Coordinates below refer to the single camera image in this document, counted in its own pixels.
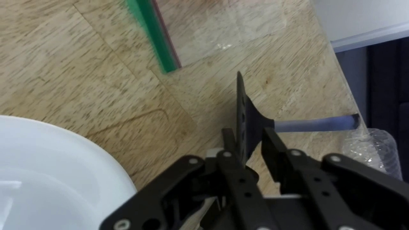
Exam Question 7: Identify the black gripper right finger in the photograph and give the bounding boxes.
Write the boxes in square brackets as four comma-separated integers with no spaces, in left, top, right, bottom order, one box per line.
[261,126,409,230]

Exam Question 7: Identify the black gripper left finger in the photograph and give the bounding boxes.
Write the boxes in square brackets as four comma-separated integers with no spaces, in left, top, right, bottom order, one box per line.
[100,126,279,230]

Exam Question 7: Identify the black spatula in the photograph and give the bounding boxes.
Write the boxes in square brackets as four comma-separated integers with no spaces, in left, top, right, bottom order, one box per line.
[236,70,361,166]

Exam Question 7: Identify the white plate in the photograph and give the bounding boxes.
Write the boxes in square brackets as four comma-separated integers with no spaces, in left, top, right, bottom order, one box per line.
[0,113,139,230]

